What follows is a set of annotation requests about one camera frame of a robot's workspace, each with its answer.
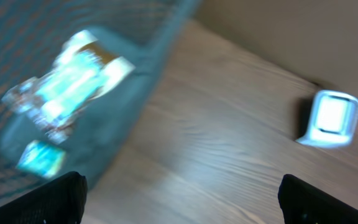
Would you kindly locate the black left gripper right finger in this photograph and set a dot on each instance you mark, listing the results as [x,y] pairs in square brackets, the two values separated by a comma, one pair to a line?
[302,203]

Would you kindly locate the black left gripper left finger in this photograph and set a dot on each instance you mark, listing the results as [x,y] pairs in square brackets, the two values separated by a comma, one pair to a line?
[60,201]

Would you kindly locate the teal kleenex tissue pack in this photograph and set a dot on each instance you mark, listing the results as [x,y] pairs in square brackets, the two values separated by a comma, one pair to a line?
[41,159]

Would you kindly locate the brown teal snack bag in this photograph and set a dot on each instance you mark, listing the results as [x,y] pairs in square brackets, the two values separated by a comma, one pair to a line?
[82,72]

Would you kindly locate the white barcode scanner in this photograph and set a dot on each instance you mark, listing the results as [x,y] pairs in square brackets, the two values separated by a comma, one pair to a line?
[332,121]

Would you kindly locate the dark grey mesh basket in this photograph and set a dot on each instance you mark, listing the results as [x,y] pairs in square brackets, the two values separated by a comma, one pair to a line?
[32,35]

